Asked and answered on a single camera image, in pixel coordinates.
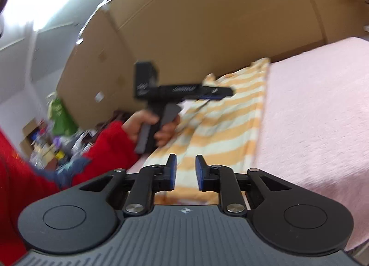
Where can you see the green bag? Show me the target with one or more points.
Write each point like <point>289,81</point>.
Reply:
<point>62,116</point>

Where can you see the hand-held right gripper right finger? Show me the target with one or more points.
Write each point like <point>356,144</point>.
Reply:
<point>199,172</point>

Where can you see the large labelled cardboard box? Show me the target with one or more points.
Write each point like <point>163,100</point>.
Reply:
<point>201,23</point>

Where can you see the dark brown garment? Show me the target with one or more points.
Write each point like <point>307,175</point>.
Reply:
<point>119,116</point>

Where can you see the cluttered shelf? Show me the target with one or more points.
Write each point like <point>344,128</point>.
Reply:
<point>43,147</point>

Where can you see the plain cardboard box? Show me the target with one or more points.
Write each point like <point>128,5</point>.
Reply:
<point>340,15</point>

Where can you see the person's left forearm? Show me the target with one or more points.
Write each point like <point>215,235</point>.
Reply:
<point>109,147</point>

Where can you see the person's torso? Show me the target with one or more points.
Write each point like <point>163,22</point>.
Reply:
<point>23,196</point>

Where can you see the small-labelled cardboard box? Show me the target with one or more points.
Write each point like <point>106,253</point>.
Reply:
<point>92,67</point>

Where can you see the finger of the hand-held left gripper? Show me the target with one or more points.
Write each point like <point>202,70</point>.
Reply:
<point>216,92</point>

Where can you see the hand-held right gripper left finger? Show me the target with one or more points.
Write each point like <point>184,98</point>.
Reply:
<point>173,172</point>

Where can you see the pink towel blanket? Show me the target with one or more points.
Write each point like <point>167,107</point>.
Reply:
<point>317,110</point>

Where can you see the orange striped shirt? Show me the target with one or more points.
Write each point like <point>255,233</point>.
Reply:
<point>224,127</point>

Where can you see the person's left hand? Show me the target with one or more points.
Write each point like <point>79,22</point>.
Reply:
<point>135,121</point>

